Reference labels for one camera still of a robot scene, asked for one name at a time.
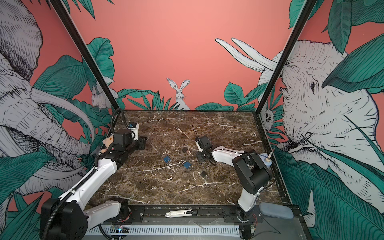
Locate black frame post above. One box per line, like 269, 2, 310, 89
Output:
50, 0, 119, 110
256, 0, 317, 115

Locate blue padlock left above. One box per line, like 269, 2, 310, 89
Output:
163, 156, 171, 163

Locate black right frame post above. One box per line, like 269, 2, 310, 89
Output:
256, 0, 317, 115

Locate small green circuit board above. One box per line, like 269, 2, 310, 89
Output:
111, 226, 130, 234

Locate grey oval pad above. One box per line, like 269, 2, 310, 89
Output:
259, 203, 294, 219

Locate blue padlock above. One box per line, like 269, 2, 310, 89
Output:
184, 162, 192, 169
163, 156, 171, 163

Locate plush doll striped shirt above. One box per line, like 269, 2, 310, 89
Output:
100, 135, 114, 154

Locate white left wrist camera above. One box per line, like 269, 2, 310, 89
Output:
128, 122, 139, 141

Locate black left frame post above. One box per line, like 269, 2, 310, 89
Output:
50, 0, 119, 110

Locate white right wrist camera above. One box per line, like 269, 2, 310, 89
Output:
195, 137, 203, 153

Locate white slotted cable duct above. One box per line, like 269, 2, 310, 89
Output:
103, 225, 240, 237

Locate blue padlock right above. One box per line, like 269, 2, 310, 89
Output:
184, 162, 192, 169

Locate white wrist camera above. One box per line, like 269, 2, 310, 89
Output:
128, 122, 139, 141
195, 137, 203, 153

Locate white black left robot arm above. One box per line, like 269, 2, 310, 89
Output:
40, 124, 147, 240

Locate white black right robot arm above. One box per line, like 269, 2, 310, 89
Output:
195, 136, 272, 213

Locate black front mounting rail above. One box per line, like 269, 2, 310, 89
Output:
102, 203, 295, 225

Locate white utility knife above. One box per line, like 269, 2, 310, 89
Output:
165, 209, 198, 218

